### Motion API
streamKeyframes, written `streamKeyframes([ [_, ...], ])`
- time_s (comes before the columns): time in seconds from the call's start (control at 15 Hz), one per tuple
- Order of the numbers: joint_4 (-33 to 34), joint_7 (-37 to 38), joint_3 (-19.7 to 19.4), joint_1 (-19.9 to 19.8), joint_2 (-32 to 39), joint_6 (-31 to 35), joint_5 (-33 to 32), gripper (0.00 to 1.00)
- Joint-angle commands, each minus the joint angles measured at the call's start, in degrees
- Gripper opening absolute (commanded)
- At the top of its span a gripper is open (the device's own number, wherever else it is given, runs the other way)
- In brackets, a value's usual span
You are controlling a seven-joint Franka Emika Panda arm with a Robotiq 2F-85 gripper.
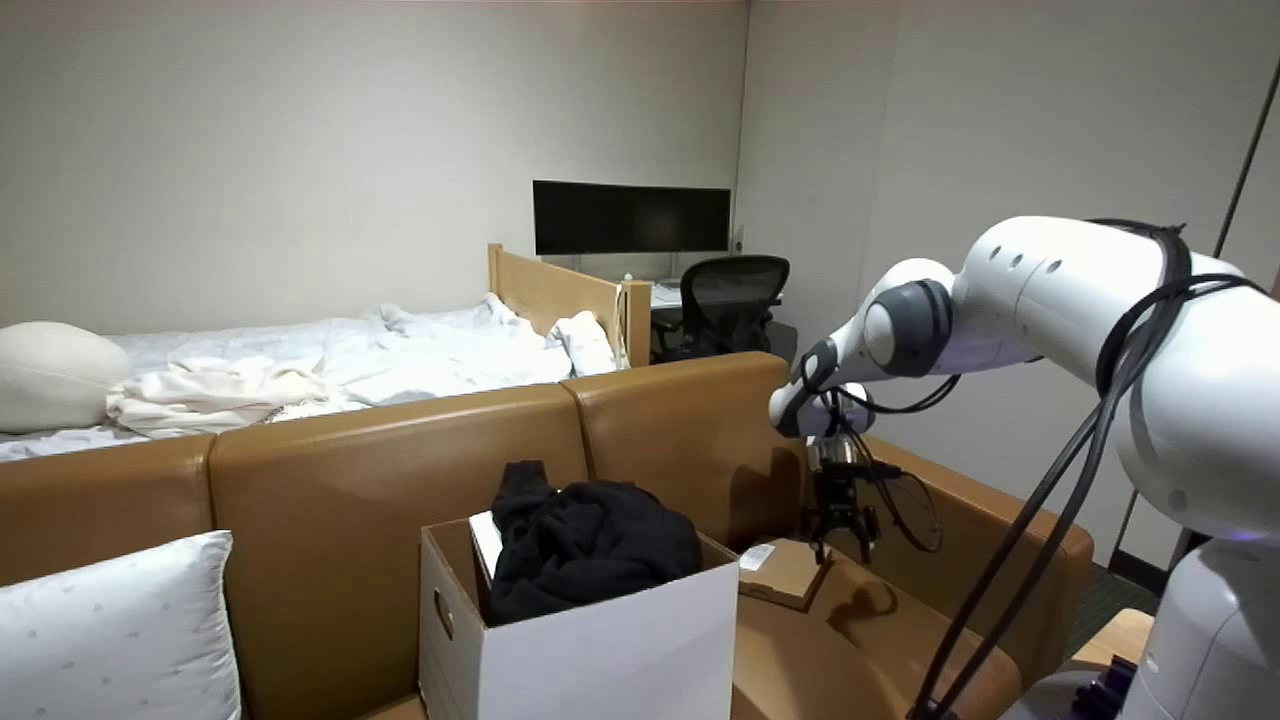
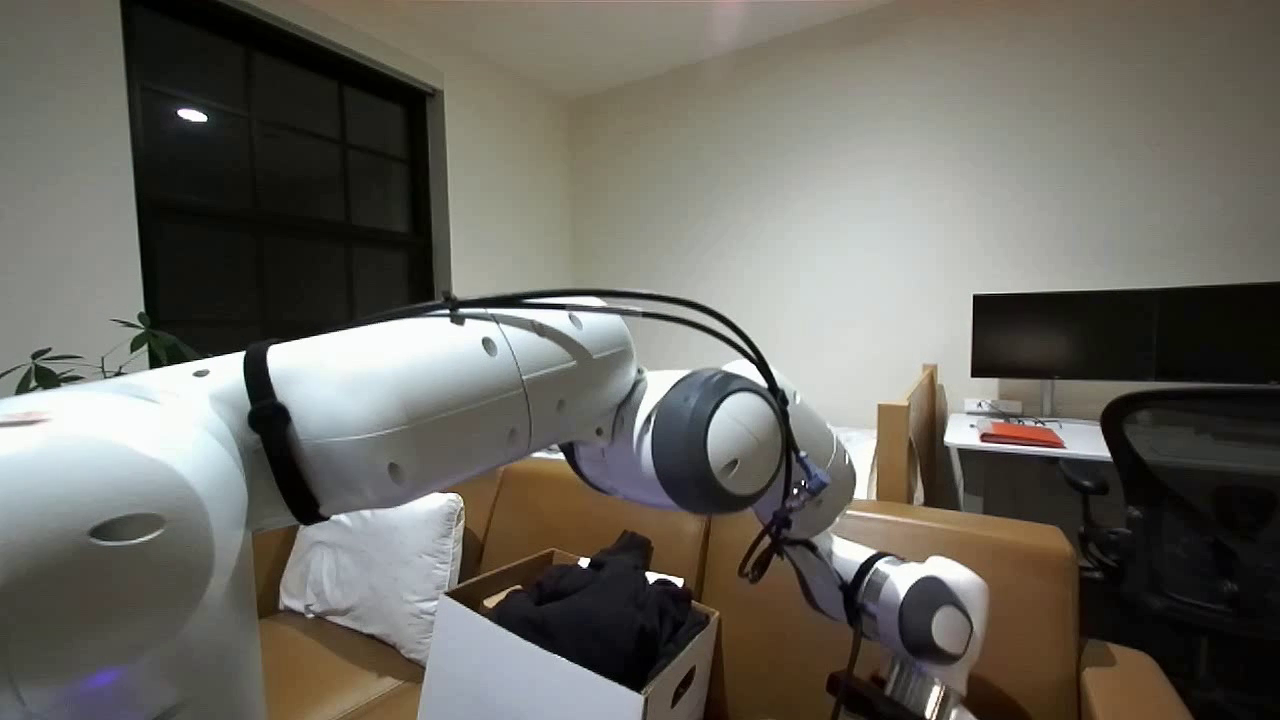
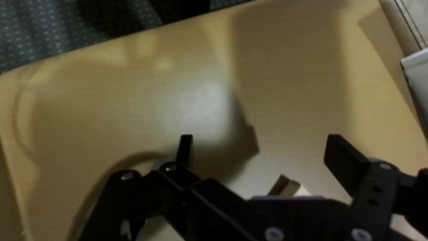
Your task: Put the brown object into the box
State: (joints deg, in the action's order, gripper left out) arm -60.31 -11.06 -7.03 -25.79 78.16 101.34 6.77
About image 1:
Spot brown leather sofa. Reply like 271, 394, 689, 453
0, 348, 1098, 720

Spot black office chair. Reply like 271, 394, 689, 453
651, 253, 794, 364

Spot thin black pole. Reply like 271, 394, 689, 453
1210, 55, 1280, 261

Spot round white pillow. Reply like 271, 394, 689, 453
0, 317, 137, 434

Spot white dotted pillow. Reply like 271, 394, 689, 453
0, 526, 247, 720

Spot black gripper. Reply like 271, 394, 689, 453
804, 454, 889, 573

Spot white bed with bedding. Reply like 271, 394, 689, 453
0, 292, 626, 465

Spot black clothing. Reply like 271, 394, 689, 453
477, 458, 709, 627

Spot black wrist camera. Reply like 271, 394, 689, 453
853, 454, 913, 487

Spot black monitor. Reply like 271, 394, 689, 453
531, 180, 737, 261

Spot wooden bed footboard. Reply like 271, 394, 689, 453
483, 240, 655, 373

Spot black arm strap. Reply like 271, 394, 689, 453
1091, 214, 1197, 394

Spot white paper sheet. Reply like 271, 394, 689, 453
465, 508, 509, 582

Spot small brown cardboard box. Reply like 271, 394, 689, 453
737, 536, 836, 615

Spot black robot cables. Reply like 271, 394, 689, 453
834, 214, 1280, 720

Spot white cardboard box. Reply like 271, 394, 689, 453
418, 510, 744, 720

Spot dark blue object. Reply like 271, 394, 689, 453
1068, 655, 1141, 720

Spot light wooden board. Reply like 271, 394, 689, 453
1068, 602, 1156, 673

